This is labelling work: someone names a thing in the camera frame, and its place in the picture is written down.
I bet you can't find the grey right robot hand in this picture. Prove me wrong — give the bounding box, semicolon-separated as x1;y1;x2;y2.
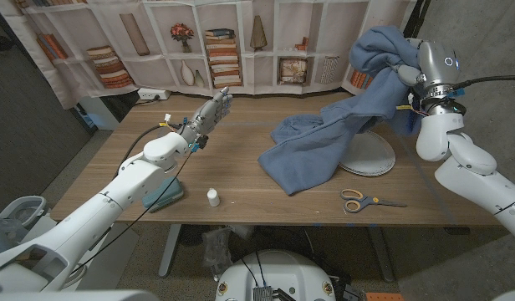
397;38;461;102

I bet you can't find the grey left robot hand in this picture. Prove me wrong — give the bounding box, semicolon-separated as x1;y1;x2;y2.
178;86;233;145

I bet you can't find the blue hoodie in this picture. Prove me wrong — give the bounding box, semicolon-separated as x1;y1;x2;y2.
257;25;424;196

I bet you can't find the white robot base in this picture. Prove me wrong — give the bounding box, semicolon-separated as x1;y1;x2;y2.
214;249;337;301

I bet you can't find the white paper plate gold rim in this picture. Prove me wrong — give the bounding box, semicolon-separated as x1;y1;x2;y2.
339;130;396;177

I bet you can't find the black backdrop stand pole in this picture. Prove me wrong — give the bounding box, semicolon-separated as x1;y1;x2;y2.
401;0;430;41

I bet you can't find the white power strip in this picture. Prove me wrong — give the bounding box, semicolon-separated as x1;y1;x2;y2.
137;87;172;101

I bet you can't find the printed bookshelf backdrop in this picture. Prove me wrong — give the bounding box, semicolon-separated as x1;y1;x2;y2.
2;0;417;110

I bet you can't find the small white bottle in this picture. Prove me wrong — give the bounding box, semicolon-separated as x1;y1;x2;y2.
207;187;222;208

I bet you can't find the white cabinet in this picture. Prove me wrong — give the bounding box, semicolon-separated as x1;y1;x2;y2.
77;95;120;131

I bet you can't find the clear plastic bag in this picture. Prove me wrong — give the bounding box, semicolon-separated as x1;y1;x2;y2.
201;227;233;268

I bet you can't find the grey table leg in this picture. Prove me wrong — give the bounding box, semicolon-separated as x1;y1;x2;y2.
158;224;182;279
368;225;395;283

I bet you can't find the white grey stool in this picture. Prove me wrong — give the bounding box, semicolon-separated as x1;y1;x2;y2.
0;195;48;231

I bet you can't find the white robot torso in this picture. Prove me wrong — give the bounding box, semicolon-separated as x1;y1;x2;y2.
0;290;159;301

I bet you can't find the person leg in jeans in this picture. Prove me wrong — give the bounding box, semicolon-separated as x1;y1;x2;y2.
0;215;31;257

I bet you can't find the orange box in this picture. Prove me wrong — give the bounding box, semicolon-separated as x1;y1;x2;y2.
365;292;405;301

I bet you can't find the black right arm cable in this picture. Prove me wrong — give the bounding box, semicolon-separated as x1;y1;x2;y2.
451;74;515;91

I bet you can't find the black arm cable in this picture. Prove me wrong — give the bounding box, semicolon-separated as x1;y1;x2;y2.
451;74;515;91
115;123;183;176

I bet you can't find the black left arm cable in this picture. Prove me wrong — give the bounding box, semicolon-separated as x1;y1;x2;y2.
115;123;183;176

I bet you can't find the grey scissors tan handle lining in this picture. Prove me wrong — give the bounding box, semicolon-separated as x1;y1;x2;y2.
339;188;408;214

